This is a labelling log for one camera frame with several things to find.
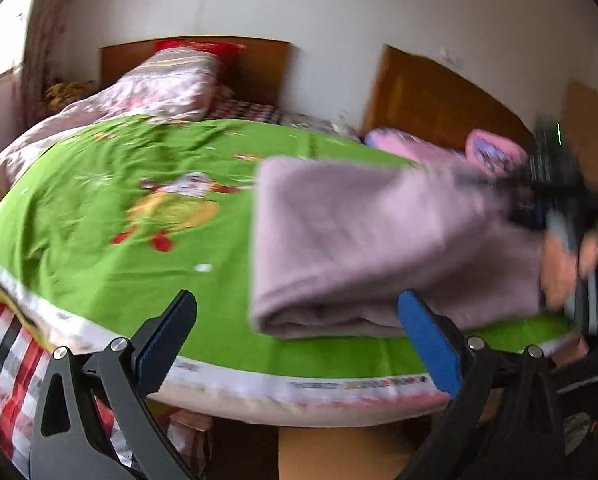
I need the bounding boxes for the lilac fleece pants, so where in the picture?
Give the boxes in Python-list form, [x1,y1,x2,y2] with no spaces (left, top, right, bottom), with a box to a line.
[248,157,543,339]

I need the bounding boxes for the right hand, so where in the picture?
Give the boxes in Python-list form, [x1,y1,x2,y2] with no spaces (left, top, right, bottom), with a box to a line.
[540,231,598,312]

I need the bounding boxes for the pink cartoon pillow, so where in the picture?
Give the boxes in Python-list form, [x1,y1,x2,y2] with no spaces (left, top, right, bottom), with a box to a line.
[465,129,528,177]

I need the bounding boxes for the cardboard boxes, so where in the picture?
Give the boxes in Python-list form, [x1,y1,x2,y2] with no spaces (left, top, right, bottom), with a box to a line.
[561,80,598,188]

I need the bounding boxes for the red plaid bed sheet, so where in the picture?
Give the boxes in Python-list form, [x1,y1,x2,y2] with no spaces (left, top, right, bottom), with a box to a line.
[0,104,277,479]

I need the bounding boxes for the green cartoon bed cover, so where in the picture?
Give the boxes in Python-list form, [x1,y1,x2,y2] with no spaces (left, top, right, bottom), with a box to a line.
[0,116,576,427]

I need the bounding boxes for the wooden headboard far bed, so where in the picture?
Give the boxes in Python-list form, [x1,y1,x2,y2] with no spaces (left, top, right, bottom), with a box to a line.
[360,44,533,150]

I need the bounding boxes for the wooden headboard bed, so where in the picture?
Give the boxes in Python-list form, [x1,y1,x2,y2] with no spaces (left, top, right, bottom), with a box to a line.
[360,44,533,150]
[100,36,293,105]

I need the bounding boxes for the pink floral quilt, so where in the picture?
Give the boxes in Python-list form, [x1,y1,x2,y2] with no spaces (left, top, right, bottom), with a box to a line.
[0,47,221,203]

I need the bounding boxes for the wooden headboard near bed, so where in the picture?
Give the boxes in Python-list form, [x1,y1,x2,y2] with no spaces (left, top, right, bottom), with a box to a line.
[100,36,293,105]

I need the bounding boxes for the red pillow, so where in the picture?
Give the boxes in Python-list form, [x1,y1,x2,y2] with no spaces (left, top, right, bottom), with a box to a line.
[155,39,247,68]

